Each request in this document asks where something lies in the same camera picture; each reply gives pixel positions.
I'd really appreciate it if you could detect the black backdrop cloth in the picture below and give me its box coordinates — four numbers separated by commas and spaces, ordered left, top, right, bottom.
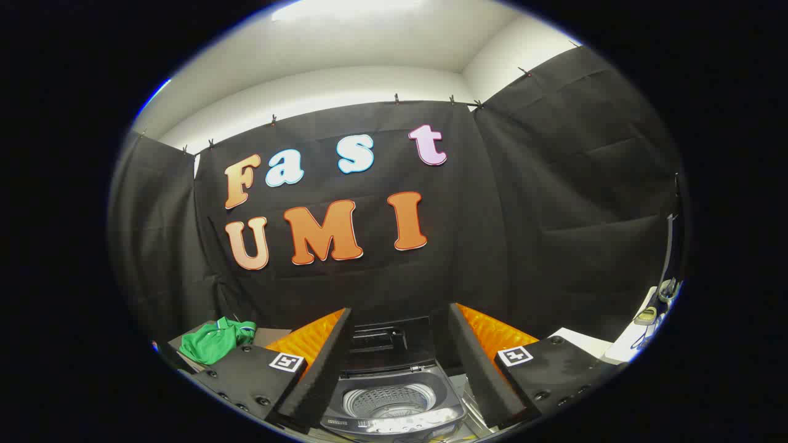
108, 46, 687, 345

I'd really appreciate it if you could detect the row of black cloth clips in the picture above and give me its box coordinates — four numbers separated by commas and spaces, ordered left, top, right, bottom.
139, 65, 582, 156

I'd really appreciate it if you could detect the grey washing machine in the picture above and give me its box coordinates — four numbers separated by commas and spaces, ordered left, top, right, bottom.
319, 362, 470, 441

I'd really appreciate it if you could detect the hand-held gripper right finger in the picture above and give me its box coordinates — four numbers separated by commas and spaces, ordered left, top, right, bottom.
448, 303, 629, 430

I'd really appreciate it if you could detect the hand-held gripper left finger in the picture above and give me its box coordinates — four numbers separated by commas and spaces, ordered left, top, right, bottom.
188, 308, 353, 434

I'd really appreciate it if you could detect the light blue cable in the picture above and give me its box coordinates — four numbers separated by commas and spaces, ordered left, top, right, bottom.
638, 319, 665, 348

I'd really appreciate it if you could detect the grey box stand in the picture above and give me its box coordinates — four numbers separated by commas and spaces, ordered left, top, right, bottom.
166, 326, 294, 373

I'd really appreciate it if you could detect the white side table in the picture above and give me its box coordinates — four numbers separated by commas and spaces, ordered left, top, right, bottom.
547, 285, 678, 365

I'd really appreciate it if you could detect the green polo shirt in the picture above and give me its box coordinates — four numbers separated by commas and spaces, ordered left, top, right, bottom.
179, 317, 257, 365

